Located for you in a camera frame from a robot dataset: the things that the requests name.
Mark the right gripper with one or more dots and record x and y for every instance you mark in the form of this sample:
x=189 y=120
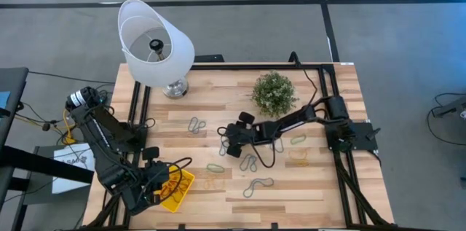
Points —
x=242 y=134

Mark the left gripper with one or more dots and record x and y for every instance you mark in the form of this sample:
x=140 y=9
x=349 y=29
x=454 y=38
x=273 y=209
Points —
x=156 y=176

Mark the red rubber band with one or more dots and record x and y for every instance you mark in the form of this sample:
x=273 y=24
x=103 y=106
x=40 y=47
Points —
x=183 y=189
x=170 y=187

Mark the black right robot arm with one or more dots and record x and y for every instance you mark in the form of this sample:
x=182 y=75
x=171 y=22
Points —
x=291 y=121

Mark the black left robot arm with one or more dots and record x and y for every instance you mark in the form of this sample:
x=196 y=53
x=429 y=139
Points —
x=105 y=143

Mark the yellow plastic mesh bin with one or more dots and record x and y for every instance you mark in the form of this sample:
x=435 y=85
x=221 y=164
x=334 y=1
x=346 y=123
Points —
x=171 y=205

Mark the green rubber band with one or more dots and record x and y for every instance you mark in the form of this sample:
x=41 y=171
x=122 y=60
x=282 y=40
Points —
x=305 y=137
x=207 y=168

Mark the artificial green plant black pot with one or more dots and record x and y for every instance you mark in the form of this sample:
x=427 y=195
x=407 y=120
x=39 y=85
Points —
x=273 y=94

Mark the yellow rubber band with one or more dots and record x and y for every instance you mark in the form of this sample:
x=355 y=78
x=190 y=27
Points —
x=205 y=185
x=300 y=164
x=290 y=154

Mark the grey rubber band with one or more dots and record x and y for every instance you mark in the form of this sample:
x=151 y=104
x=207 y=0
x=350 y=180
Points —
x=244 y=192

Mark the black table clamp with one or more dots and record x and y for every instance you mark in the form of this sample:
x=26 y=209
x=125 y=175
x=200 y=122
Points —
x=275 y=226
x=181 y=227

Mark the white printed paper box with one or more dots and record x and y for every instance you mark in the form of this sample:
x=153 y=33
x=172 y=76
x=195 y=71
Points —
x=73 y=154

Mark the white shade silver table lamp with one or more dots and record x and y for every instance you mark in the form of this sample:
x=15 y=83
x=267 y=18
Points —
x=160 y=59

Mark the blue paper sheet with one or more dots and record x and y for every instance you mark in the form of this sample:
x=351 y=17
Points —
x=3 y=100

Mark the grey side desk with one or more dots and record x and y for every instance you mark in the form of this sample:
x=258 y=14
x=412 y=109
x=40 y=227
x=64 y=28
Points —
x=11 y=78

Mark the black device on floor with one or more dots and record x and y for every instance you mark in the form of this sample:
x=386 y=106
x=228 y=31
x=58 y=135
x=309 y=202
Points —
x=451 y=107

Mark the black aluminium table frame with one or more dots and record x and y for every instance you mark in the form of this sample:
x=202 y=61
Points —
x=255 y=66

